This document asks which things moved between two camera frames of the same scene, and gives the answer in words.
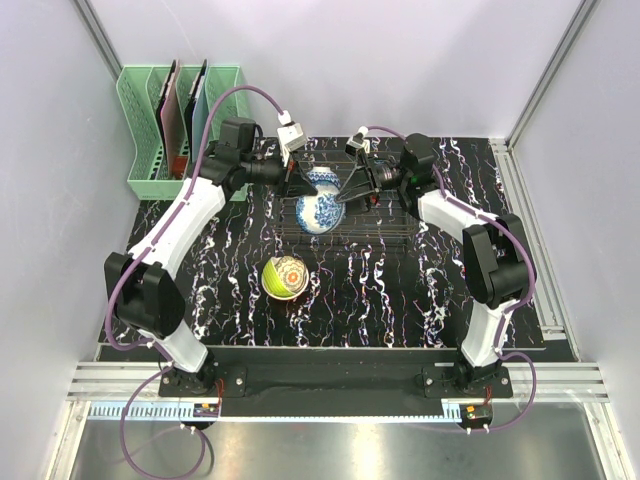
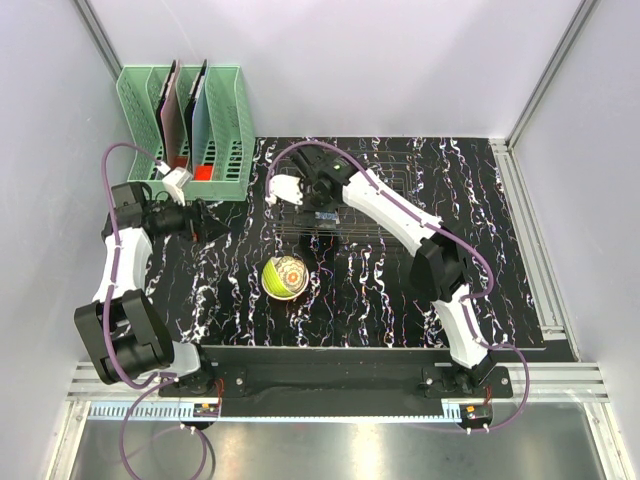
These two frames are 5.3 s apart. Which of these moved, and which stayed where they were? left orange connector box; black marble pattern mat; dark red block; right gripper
Moved: right gripper
Stayed: left orange connector box; black marble pattern mat; dark red block
